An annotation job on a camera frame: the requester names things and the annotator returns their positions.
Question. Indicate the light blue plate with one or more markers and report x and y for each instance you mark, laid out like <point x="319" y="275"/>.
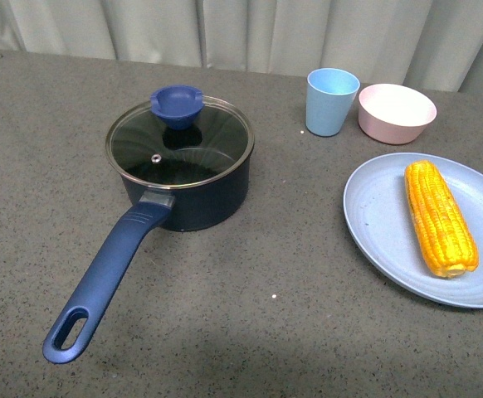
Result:
<point x="377" y="215"/>

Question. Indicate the dark blue saucepan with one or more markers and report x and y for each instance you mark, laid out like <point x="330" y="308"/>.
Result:
<point x="188" y="209"/>

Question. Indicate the glass lid blue knob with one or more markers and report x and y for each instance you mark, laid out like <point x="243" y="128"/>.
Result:
<point x="179" y="138"/>

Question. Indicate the pink plastic bowl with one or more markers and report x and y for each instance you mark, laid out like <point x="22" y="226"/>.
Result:
<point x="394" y="114"/>

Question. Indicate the light blue plastic cup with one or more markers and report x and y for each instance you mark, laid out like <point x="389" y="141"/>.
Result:
<point x="330" y="95"/>

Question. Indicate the yellow corn cob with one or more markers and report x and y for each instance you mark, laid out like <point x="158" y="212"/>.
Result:
<point x="447" y="245"/>

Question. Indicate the white pleated curtain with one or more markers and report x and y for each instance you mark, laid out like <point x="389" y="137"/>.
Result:
<point x="425" y="44"/>

